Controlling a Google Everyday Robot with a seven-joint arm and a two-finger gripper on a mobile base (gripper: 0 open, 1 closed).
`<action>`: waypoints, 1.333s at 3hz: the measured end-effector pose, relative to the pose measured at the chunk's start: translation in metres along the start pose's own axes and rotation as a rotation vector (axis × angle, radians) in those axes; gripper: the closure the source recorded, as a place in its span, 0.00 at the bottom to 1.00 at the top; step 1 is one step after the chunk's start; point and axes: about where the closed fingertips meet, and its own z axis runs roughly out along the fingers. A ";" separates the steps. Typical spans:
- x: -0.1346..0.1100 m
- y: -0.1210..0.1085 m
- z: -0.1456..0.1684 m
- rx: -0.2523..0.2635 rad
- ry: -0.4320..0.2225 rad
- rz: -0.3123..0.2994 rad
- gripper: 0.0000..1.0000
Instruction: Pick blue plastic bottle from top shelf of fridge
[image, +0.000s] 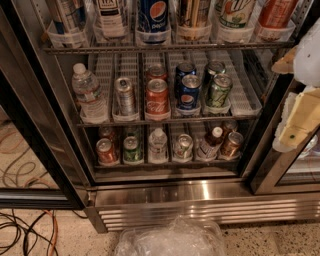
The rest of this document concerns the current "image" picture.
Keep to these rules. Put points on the brown bottle white cap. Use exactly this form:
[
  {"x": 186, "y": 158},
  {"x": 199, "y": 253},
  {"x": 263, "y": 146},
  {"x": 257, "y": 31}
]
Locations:
[{"x": 210, "y": 143}]

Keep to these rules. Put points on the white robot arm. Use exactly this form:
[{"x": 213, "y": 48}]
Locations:
[{"x": 301, "y": 112}]

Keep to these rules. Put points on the brown can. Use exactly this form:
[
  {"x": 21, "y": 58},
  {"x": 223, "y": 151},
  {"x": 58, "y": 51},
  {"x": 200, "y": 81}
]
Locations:
[
  {"x": 232, "y": 144},
  {"x": 229, "y": 126}
]

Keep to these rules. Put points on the green soda can front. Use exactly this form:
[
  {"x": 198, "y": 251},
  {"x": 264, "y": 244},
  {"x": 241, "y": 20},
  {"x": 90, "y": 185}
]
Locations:
[{"x": 218, "y": 90}]

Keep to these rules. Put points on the right glass fridge door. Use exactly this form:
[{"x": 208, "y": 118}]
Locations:
[{"x": 276, "y": 172}]

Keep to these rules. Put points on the blue pepsi can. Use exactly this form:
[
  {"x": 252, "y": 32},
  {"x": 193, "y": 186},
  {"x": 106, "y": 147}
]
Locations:
[
  {"x": 189, "y": 90},
  {"x": 181, "y": 70}
]

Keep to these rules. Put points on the green soda can rear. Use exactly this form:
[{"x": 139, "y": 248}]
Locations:
[{"x": 212, "y": 68}]

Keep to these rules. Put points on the blue Pepsi can rear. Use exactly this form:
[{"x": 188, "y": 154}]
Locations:
[{"x": 181, "y": 70}]

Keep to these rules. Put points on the blue white labelled bottle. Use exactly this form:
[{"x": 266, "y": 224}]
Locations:
[{"x": 69, "y": 16}]

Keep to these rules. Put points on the red coca-cola can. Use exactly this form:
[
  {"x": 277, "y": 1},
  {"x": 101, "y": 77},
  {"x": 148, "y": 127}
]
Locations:
[
  {"x": 156, "y": 71},
  {"x": 157, "y": 97}
]

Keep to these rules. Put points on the green soda can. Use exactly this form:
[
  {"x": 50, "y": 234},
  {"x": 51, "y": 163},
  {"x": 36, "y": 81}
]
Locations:
[
  {"x": 218, "y": 90},
  {"x": 212, "y": 68}
]

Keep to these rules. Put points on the blue Pepsi plastic bottle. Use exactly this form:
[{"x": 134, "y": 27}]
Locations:
[{"x": 152, "y": 16}]

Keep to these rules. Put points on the brown can bottom front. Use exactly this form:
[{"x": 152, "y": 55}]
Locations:
[{"x": 232, "y": 144}]

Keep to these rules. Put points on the red Coca-Cola can rear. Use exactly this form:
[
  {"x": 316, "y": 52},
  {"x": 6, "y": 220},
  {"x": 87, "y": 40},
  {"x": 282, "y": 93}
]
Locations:
[{"x": 156, "y": 71}]

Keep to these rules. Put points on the clear plastic bag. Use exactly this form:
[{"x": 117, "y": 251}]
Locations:
[{"x": 181, "y": 237}]

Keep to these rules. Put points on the silver diet soda can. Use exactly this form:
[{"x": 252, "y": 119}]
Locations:
[{"x": 125, "y": 95}]

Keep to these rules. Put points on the green 7UP plastic bottle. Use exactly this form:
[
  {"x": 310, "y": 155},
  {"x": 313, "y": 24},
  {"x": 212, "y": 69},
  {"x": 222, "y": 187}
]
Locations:
[{"x": 235, "y": 14}]

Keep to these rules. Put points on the brown gold labelled bottle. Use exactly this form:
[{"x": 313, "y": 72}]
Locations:
[{"x": 193, "y": 13}]

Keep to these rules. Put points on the clear water bottle middle shelf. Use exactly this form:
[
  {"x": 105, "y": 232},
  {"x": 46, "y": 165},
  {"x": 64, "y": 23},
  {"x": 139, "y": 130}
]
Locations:
[{"x": 89, "y": 94}]

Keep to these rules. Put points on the orange soda can bottom front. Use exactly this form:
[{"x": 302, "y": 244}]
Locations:
[{"x": 106, "y": 151}]

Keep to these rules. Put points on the brown can bottom rear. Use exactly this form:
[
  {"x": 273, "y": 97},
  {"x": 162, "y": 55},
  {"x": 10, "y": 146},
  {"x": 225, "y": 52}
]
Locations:
[{"x": 229, "y": 126}]

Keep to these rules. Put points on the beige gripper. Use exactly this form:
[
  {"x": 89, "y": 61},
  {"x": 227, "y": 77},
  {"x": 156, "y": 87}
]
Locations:
[{"x": 309, "y": 56}]

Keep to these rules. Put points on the orange soda can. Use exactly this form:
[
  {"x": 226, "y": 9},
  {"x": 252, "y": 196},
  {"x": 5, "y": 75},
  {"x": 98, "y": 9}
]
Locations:
[
  {"x": 106, "y": 132},
  {"x": 106, "y": 151}
]

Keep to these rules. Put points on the blue Pepsi can front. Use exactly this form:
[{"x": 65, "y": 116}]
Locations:
[{"x": 189, "y": 90}]

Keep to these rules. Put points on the stainless steel fridge cabinet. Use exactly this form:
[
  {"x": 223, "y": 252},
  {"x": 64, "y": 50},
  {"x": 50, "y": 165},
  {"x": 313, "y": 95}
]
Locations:
[{"x": 124, "y": 195}]

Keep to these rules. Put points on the orange soda can bottom rear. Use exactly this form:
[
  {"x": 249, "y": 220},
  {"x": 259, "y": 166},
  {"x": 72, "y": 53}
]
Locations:
[{"x": 106, "y": 132}]

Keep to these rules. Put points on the white labelled dark bottle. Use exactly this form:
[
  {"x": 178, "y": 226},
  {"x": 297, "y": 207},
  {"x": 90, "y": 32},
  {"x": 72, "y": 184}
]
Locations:
[{"x": 112, "y": 17}]

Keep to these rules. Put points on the red Coca-Cola can front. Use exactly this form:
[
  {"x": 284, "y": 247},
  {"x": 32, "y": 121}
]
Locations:
[{"x": 157, "y": 97}]

